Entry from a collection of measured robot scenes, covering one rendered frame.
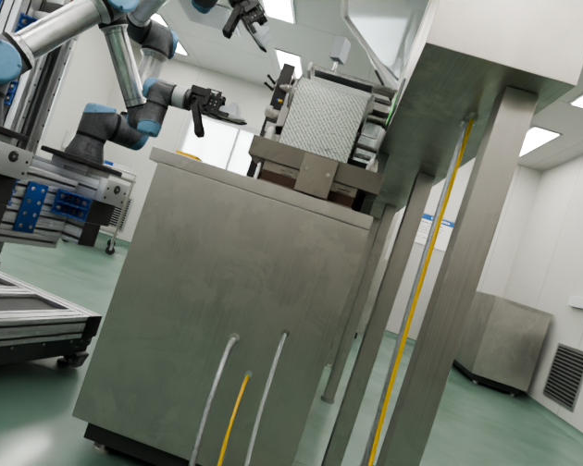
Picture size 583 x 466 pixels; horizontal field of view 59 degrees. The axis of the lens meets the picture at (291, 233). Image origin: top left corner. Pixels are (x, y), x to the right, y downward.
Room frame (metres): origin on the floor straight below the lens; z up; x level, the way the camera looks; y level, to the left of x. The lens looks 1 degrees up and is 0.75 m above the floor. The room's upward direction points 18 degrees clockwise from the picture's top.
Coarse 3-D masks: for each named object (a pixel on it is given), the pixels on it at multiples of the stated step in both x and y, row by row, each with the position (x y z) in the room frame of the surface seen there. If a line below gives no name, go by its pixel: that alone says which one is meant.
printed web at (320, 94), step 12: (300, 84) 1.70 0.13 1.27; (312, 84) 1.71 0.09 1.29; (324, 84) 1.72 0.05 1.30; (336, 84) 1.95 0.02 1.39; (300, 96) 1.70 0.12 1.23; (312, 96) 1.69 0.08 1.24; (324, 96) 1.69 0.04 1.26; (336, 96) 1.69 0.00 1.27; (348, 96) 1.69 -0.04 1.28; (360, 96) 1.70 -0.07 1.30; (312, 108) 1.69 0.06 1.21; (324, 108) 1.69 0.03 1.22; (336, 108) 1.69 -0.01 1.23; (348, 108) 1.68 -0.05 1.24; (360, 108) 1.68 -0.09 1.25; (360, 120) 1.68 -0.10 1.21
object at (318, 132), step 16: (304, 112) 1.69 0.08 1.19; (320, 112) 1.69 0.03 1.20; (288, 128) 1.70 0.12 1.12; (304, 128) 1.69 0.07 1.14; (320, 128) 1.69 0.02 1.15; (336, 128) 1.68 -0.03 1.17; (352, 128) 1.68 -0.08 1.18; (288, 144) 1.70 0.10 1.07; (304, 144) 1.69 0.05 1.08; (320, 144) 1.69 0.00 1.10; (336, 144) 1.68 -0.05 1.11; (352, 144) 1.68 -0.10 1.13
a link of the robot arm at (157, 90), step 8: (152, 80) 1.71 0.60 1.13; (160, 80) 1.72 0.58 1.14; (144, 88) 1.71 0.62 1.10; (152, 88) 1.71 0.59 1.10; (160, 88) 1.70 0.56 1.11; (168, 88) 1.70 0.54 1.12; (144, 96) 1.73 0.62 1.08; (152, 96) 1.71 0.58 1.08; (160, 96) 1.71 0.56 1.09; (168, 96) 1.70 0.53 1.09; (168, 104) 1.73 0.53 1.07
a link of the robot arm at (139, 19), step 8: (144, 0) 1.89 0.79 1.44; (152, 0) 1.87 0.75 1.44; (160, 0) 1.86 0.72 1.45; (168, 0) 1.87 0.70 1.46; (136, 8) 1.95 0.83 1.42; (144, 8) 1.92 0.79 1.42; (152, 8) 1.91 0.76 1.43; (128, 16) 1.99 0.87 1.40; (136, 16) 1.97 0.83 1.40; (144, 16) 1.96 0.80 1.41; (152, 16) 1.98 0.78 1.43; (128, 24) 2.02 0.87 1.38; (136, 24) 2.00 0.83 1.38; (144, 24) 2.02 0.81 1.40; (128, 32) 2.06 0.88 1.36; (136, 32) 2.05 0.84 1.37; (144, 32) 2.06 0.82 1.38; (136, 40) 2.09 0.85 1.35
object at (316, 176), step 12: (312, 156) 1.47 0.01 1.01; (300, 168) 1.47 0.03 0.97; (312, 168) 1.47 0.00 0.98; (324, 168) 1.47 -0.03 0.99; (336, 168) 1.46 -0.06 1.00; (300, 180) 1.47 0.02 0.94; (312, 180) 1.47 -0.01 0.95; (324, 180) 1.47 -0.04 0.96; (312, 192) 1.47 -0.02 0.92; (324, 192) 1.47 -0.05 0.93
